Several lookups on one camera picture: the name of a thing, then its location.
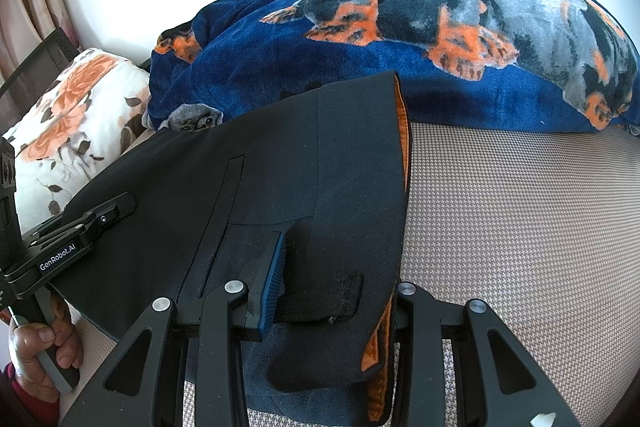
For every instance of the bed with houndstooth sheet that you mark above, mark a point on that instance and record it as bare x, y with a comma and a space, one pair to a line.
500, 232

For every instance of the white paper scrap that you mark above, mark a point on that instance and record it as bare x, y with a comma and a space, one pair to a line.
542, 420

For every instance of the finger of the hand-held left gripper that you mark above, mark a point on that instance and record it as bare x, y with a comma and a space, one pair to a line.
107, 212

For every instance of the black pants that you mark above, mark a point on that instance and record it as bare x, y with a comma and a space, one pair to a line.
280, 167

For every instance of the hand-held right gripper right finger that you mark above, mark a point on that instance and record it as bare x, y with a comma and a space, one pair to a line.
425, 322

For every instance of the person's left hand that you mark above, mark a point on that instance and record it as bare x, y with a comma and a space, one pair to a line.
30, 352

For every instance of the white floral pillow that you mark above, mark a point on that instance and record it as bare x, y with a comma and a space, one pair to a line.
75, 127

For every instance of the blue dog-print blanket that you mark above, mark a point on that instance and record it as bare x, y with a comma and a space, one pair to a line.
450, 72

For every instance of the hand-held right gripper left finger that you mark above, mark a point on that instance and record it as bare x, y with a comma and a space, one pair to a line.
270, 287

